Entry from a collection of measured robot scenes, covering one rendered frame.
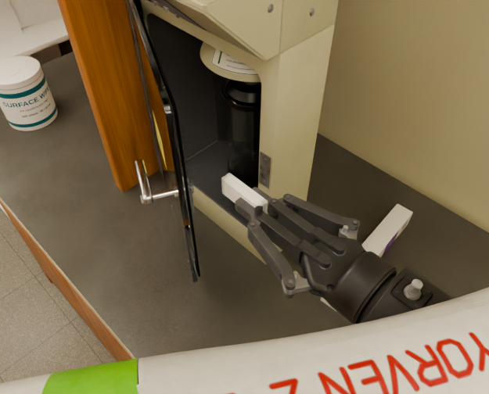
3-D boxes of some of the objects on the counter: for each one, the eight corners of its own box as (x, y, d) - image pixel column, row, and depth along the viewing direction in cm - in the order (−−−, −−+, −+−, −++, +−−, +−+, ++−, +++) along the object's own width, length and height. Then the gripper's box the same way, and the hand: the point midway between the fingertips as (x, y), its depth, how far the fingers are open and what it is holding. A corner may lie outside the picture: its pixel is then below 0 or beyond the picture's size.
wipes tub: (44, 96, 127) (24, 49, 116) (67, 116, 121) (49, 68, 110) (0, 116, 121) (-25, 68, 110) (22, 138, 115) (-2, 90, 103)
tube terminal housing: (241, 134, 116) (239, -312, 58) (341, 200, 100) (471, -318, 43) (167, 183, 104) (70, -317, 46) (266, 266, 89) (308, -327, 31)
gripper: (422, 243, 47) (260, 138, 58) (348, 324, 41) (184, 188, 52) (402, 280, 52) (259, 177, 64) (335, 356, 46) (189, 227, 57)
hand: (243, 197), depth 56 cm, fingers closed
